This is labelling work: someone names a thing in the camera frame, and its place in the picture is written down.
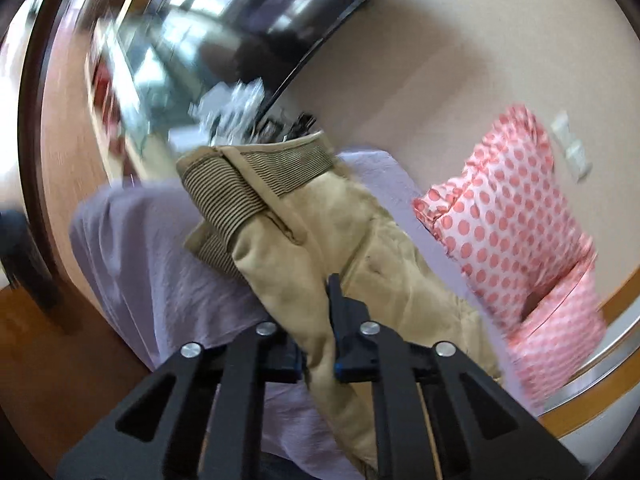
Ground khaki tan pants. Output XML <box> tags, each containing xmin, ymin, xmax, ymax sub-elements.
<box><xmin>177</xmin><ymin>133</ymin><xmax>501</xmax><ymax>474</ymax></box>

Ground right polka dot pillow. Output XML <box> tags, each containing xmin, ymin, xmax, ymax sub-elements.
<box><xmin>508</xmin><ymin>257</ymin><xmax>606</xmax><ymax>406</ymax></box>

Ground polka dot pillow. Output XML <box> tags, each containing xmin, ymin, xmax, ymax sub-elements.
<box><xmin>412</xmin><ymin>105</ymin><xmax>598</xmax><ymax>334</ymax></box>
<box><xmin>508</xmin><ymin>257</ymin><xmax>606</xmax><ymax>406</ymax></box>

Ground wooden framed door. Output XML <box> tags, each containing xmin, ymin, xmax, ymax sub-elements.
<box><xmin>540</xmin><ymin>271</ymin><xmax>639</xmax><ymax>474</ymax></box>

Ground lavender bed sheet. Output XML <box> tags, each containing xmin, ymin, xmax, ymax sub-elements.
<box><xmin>69</xmin><ymin>148</ymin><xmax>542</xmax><ymax>480</ymax></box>

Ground left polka dot pillow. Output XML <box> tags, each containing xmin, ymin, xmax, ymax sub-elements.
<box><xmin>412</xmin><ymin>105</ymin><xmax>598</xmax><ymax>334</ymax></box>

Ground dark framed window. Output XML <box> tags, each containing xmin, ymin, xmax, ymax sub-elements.
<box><xmin>85</xmin><ymin>0</ymin><xmax>369</xmax><ymax>179</ymax></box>

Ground white wall switch plate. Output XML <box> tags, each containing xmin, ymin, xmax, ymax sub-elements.
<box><xmin>550</xmin><ymin>110</ymin><xmax>575</xmax><ymax>152</ymax></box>

